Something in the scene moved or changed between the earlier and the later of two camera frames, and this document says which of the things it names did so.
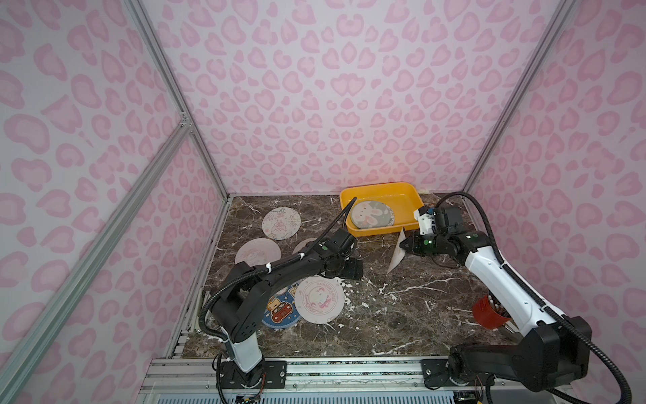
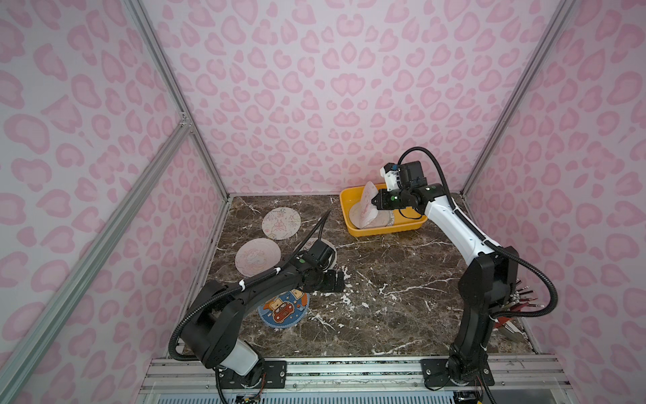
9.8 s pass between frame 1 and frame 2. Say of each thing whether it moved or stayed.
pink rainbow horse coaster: moved
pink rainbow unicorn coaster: stayed
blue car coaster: stayed
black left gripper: moved
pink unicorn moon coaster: moved
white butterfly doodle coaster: stayed
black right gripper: moved
